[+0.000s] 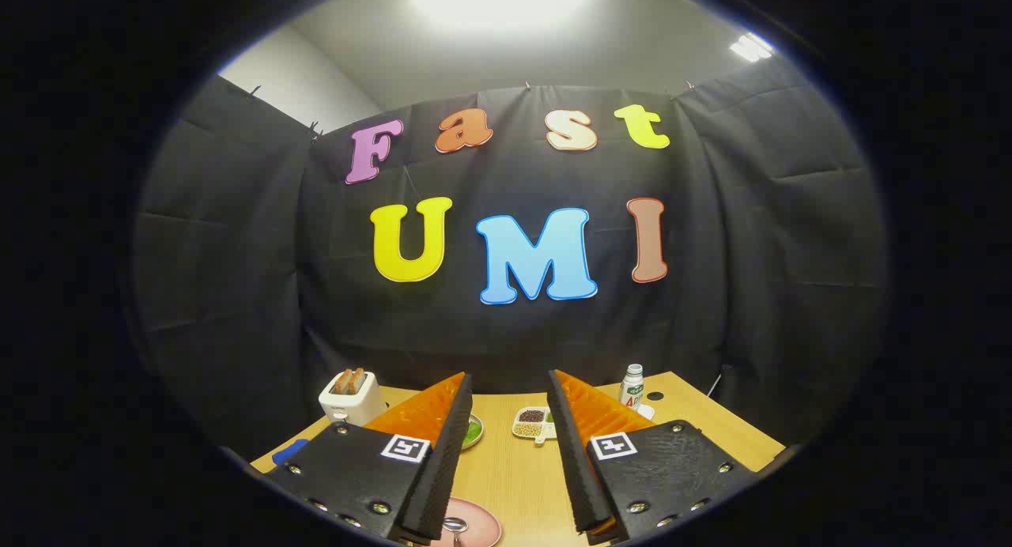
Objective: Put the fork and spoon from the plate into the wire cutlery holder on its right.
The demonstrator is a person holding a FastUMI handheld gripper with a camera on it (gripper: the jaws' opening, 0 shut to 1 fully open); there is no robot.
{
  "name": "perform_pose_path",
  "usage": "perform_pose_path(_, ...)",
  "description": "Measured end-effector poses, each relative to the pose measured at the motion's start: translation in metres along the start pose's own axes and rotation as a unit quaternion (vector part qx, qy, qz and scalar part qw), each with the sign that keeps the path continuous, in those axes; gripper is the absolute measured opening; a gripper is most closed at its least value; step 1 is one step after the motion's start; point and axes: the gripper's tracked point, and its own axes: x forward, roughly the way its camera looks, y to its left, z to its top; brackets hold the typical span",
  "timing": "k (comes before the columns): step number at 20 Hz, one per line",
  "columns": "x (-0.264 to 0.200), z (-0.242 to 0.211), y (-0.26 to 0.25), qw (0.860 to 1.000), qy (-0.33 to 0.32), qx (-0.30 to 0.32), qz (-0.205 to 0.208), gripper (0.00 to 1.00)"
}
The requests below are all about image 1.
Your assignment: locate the white divided bean tray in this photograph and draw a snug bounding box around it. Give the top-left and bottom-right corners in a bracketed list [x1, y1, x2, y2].
[512, 406, 558, 445]

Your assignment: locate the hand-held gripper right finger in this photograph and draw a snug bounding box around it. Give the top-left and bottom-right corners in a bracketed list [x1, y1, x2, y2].
[546, 369, 764, 546]

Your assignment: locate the white green-label bottle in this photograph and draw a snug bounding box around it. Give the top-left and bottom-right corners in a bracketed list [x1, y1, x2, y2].
[619, 364, 645, 412]

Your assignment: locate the small ceiling light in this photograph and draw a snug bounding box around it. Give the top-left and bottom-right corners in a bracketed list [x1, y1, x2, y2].
[729, 32, 774, 63]

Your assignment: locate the white toaster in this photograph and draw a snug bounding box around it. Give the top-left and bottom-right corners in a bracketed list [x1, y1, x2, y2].
[319, 369, 388, 428]

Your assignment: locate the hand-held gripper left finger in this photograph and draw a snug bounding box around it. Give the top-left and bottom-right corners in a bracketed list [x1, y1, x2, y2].
[265, 372, 475, 546]

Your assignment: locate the pink plate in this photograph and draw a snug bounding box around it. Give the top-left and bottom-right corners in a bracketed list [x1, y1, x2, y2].
[431, 497, 504, 547]

